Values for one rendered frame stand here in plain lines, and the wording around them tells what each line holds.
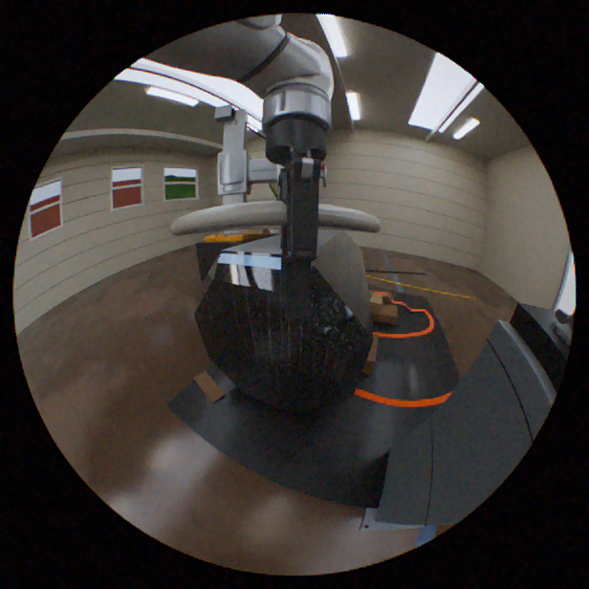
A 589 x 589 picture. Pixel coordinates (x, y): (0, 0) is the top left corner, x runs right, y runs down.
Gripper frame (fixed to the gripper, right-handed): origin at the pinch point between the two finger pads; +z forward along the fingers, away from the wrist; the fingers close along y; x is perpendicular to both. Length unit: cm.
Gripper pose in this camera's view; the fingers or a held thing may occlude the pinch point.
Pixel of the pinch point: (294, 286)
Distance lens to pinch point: 23.3
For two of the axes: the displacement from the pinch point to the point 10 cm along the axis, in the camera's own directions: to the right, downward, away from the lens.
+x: -9.9, 0.4, -1.5
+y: -1.6, -3.4, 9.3
